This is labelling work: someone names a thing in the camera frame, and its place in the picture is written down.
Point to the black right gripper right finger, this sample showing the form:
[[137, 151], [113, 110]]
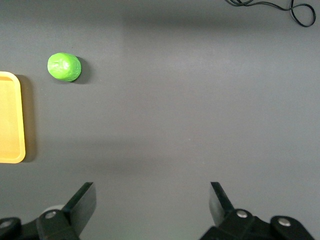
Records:
[[220, 207]]

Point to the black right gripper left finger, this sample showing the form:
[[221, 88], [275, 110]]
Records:
[[81, 207]]

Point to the green apple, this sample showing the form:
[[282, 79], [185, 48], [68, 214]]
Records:
[[64, 67]]

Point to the yellow plastic tray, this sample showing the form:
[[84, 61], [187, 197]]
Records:
[[10, 117]]

